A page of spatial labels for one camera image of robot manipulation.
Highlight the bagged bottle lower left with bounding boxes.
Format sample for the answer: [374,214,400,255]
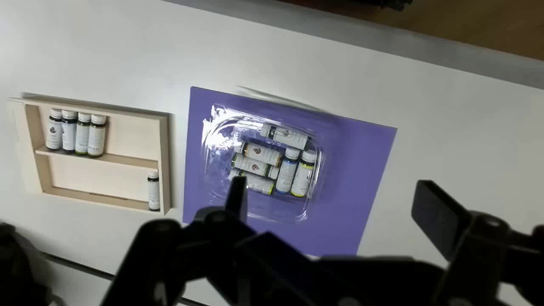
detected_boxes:
[233,154,269,176]

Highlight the bagged bottle top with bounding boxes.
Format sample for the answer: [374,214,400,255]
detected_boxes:
[270,127,309,149]

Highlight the purple mat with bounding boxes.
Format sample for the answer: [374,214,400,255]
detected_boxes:
[184,86,396,255]

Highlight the bagged bottle middle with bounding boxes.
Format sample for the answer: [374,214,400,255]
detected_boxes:
[243,142,282,166]

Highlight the lone small white bottle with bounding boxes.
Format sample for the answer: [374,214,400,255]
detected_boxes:
[148,171,160,210]

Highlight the clear plastic bag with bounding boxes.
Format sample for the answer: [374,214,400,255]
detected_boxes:
[201,105,333,222]

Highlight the bagged bottle bottom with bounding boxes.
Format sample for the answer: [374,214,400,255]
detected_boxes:
[247,173,274,193]

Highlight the wooden two-segment box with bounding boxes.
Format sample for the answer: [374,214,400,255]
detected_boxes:
[20,93,172,214]

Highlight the bagged bottle yellow cap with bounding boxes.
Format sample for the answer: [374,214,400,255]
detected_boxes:
[291,149,318,197]

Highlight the bagged bottle upright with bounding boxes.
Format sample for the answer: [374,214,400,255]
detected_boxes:
[275,147,299,193]

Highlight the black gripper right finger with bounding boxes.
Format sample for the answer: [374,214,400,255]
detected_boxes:
[411,180,471,260]

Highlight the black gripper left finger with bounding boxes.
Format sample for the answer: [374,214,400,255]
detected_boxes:
[226,176,247,221]

